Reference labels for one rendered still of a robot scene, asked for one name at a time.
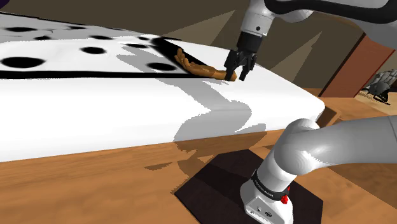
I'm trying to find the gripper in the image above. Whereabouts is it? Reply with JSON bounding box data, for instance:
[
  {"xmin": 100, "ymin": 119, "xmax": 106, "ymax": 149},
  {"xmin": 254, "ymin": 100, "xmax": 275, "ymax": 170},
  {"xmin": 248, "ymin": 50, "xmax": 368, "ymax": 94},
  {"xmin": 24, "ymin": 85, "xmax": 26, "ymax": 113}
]
[{"xmin": 223, "ymin": 30, "xmax": 264, "ymax": 82}]

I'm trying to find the brown wooden hand model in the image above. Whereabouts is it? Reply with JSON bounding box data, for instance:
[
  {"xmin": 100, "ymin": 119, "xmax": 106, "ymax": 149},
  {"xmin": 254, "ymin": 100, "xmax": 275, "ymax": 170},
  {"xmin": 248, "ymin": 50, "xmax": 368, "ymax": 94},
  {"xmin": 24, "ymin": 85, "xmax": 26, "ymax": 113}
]
[{"xmin": 174, "ymin": 48, "xmax": 239, "ymax": 82}]

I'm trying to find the reddish brown door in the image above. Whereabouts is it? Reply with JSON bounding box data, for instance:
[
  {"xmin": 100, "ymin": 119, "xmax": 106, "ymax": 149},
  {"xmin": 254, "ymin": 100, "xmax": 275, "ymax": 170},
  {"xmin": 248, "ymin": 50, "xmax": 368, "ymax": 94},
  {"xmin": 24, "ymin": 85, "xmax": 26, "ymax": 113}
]
[{"xmin": 318, "ymin": 32, "xmax": 396, "ymax": 99}]

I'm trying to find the grey office chair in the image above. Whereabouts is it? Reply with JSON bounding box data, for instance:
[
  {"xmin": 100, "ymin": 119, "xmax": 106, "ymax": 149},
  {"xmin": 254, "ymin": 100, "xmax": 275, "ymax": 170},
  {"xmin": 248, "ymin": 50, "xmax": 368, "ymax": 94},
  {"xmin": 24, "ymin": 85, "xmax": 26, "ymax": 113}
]
[{"xmin": 360, "ymin": 69, "xmax": 397, "ymax": 106}]

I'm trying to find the white bed with wooden frame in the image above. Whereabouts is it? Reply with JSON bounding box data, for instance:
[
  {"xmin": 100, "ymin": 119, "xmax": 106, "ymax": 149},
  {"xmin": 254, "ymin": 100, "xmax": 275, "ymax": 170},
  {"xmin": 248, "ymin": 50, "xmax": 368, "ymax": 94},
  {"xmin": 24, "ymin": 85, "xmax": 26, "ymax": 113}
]
[{"xmin": 0, "ymin": 12, "xmax": 342, "ymax": 164}]

